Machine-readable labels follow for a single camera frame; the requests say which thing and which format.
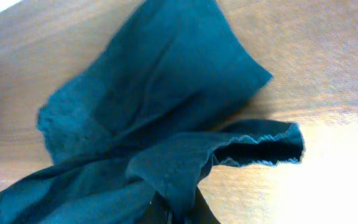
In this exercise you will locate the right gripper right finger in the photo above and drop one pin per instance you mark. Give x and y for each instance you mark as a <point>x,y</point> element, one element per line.
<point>200,213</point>

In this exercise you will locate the navy blue shorts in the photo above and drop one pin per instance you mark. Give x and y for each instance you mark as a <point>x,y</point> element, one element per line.
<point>140,120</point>

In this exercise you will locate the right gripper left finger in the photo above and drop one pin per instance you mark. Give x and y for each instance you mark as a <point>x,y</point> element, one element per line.
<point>158,212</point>

